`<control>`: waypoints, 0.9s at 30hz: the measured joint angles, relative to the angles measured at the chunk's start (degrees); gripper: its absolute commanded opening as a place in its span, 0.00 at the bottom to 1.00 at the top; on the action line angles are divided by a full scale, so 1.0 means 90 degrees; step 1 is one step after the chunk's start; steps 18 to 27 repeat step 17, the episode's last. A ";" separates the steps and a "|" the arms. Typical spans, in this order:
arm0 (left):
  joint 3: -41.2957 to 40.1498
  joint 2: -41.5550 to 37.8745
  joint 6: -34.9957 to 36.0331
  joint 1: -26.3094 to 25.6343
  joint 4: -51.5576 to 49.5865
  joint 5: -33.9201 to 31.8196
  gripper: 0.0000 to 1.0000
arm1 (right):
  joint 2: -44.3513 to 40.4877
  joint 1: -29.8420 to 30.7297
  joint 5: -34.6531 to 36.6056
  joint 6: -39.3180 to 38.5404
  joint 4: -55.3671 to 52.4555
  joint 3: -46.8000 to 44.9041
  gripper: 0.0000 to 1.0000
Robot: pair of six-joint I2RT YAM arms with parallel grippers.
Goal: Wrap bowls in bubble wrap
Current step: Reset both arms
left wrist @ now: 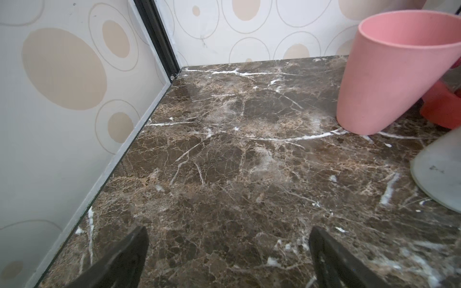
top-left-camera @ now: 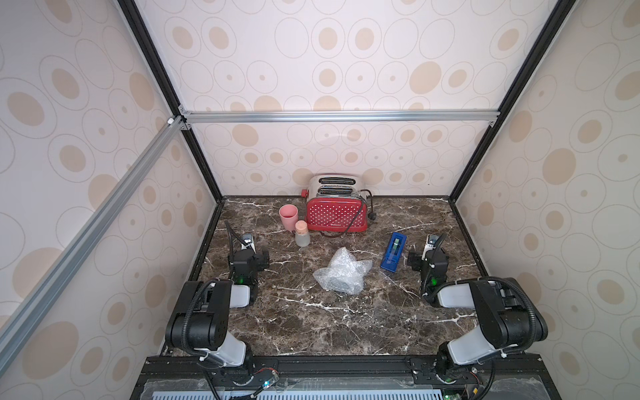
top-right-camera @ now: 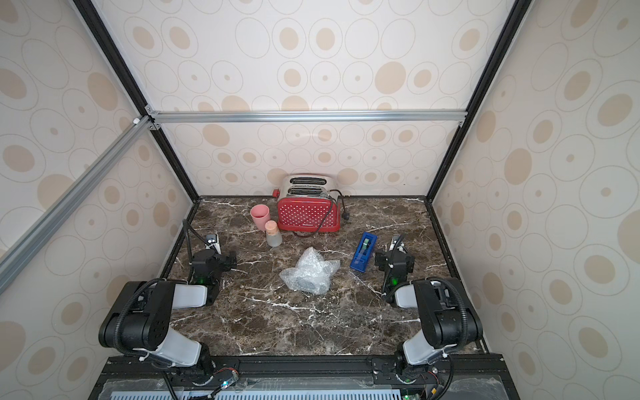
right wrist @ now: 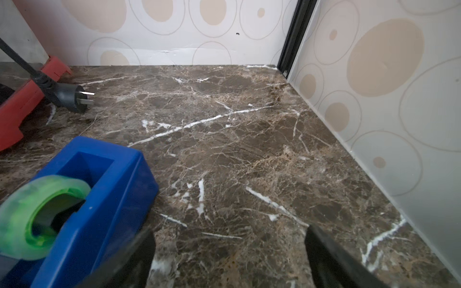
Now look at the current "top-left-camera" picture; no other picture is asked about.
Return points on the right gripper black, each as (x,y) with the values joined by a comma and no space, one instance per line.
(428,258)

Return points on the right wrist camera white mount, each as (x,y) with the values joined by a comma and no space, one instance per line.
(430,244)

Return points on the clear bubble wrap sheet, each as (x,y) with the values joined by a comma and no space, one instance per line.
(344,274)

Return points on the red polka dot toaster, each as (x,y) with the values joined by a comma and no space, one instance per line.
(337,203)

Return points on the pink plastic cup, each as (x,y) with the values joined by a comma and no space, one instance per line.
(289,216)

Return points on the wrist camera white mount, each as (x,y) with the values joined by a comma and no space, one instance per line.
(247,242)
(430,244)

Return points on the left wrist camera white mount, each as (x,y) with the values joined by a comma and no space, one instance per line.
(247,242)

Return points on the horizontal aluminium frame bar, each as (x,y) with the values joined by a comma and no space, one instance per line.
(350,116)

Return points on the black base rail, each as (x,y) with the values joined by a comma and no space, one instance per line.
(344,377)

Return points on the diagonal aluminium frame bar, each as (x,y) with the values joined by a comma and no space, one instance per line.
(35,307)

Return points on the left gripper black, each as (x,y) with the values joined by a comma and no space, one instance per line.
(262,261)

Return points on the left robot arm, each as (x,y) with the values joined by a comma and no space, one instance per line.
(199,323)

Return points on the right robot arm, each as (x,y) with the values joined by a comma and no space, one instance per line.
(508,320)

